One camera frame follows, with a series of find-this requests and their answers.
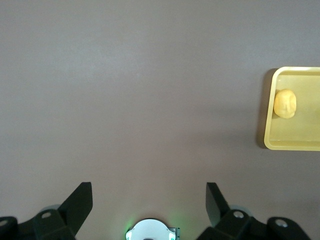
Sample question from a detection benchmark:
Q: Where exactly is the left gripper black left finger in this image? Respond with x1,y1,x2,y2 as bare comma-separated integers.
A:
0,181,94,240

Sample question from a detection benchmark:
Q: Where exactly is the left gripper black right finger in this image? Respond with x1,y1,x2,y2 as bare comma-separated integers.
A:
205,182,311,240

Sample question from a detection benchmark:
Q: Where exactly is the yellow potato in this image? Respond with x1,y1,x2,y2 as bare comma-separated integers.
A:
273,88,299,120

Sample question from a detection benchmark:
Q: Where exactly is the yellow plastic tray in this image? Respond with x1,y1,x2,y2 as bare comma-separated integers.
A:
263,65,320,152

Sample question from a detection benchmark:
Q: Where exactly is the brown table mat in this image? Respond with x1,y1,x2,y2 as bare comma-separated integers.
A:
0,0,320,240

